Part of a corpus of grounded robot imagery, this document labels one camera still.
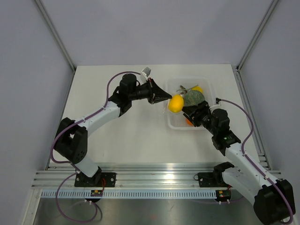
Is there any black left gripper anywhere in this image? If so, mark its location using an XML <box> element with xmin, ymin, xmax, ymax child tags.
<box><xmin>129</xmin><ymin>78</ymin><xmax>172</xmax><ymax>105</ymax></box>

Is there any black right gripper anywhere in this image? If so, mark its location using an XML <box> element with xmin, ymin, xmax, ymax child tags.
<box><xmin>180</xmin><ymin>100</ymin><xmax>218</xmax><ymax>135</ymax></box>

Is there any yellow lemon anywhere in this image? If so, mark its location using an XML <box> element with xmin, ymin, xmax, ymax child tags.
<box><xmin>168</xmin><ymin>95</ymin><xmax>184</xmax><ymax>113</ymax></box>
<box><xmin>191</xmin><ymin>86</ymin><xmax>203</xmax><ymax>93</ymax></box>

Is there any clear zip top bag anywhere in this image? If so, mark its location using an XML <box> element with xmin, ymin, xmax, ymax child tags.
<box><xmin>164</xmin><ymin>96</ymin><xmax>173</xmax><ymax>113</ymax></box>

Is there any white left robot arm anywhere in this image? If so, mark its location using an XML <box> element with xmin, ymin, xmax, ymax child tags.
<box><xmin>51</xmin><ymin>67</ymin><xmax>172</xmax><ymax>187</ymax></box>

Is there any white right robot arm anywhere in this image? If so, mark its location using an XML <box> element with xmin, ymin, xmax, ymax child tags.
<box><xmin>182</xmin><ymin>101</ymin><xmax>296</xmax><ymax>225</ymax></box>

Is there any grey toy fish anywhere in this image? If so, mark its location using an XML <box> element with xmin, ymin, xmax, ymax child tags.
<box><xmin>176</xmin><ymin>85</ymin><xmax>188</xmax><ymax>96</ymax></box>

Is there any orange fruit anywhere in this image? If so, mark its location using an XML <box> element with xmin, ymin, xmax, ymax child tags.
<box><xmin>185</xmin><ymin>119</ymin><xmax>193</xmax><ymax>126</ymax></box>

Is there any white perforated plastic basket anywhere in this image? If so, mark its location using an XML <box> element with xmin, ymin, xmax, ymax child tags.
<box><xmin>165</xmin><ymin>77</ymin><xmax>216</xmax><ymax>131</ymax></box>

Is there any green netted melon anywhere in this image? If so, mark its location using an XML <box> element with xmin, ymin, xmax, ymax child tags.
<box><xmin>183</xmin><ymin>90</ymin><xmax>205</xmax><ymax>107</ymax></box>

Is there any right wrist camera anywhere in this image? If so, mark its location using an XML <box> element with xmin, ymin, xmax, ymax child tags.
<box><xmin>210</xmin><ymin>105</ymin><xmax>221</xmax><ymax>112</ymax></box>

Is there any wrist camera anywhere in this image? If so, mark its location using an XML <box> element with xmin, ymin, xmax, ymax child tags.
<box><xmin>141</xmin><ymin>67</ymin><xmax>151</xmax><ymax>80</ymax></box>
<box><xmin>210</xmin><ymin>105</ymin><xmax>221</xmax><ymax>112</ymax></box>

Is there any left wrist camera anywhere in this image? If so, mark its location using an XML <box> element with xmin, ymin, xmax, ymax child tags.
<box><xmin>141</xmin><ymin>67</ymin><xmax>151</xmax><ymax>80</ymax></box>

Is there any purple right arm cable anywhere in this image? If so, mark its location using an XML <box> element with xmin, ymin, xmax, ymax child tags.
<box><xmin>215</xmin><ymin>97</ymin><xmax>295</xmax><ymax>225</ymax></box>

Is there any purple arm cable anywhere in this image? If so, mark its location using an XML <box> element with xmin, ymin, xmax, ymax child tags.
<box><xmin>215</xmin><ymin>97</ymin><xmax>295</xmax><ymax>225</ymax></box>
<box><xmin>51</xmin><ymin>70</ymin><xmax>141</xmax><ymax>222</ymax></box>

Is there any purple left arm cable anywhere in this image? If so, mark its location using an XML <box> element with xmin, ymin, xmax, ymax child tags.
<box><xmin>51</xmin><ymin>70</ymin><xmax>141</xmax><ymax>222</ymax></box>

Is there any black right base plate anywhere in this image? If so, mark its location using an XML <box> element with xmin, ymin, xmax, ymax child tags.
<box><xmin>193</xmin><ymin>172</ymin><xmax>232</xmax><ymax>189</ymax></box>

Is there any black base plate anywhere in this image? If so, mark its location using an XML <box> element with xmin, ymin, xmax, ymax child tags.
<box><xmin>74</xmin><ymin>172</ymin><xmax>117</xmax><ymax>188</ymax></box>
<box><xmin>193</xmin><ymin>172</ymin><xmax>232</xmax><ymax>189</ymax></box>

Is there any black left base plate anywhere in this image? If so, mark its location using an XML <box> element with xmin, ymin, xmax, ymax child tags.
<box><xmin>74</xmin><ymin>172</ymin><xmax>117</xmax><ymax>188</ymax></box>

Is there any left aluminium frame post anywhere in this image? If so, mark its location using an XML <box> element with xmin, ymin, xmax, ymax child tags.
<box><xmin>33</xmin><ymin>0</ymin><xmax>76</xmax><ymax>74</ymax></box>

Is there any aluminium frame post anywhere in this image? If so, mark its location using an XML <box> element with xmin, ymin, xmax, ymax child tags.
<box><xmin>236</xmin><ymin>0</ymin><xmax>281</xmax><ymax>73</ymax></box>
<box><xmin>33</xmin><ymin>0</ymin><xmax>76</xmax><ymax>74</ymax></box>

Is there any aluminium front rail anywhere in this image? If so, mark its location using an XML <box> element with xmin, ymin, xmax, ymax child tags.
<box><xmin>31</xmin><ymin>165</ymin><xmax>286</xmax><ymax>190</ymax></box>

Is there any right aluminium frame post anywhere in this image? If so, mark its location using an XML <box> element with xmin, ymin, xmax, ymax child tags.
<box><xmin>236</xmin><ymin>0</ymin><xmax>281</xmax><ymax>73</ymax></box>

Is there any white slotted cable duct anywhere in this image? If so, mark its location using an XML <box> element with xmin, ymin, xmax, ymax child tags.
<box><xmin>41</xmin><ymin>189</ymin><xmax>231</xmax><ymax>199</ymax></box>

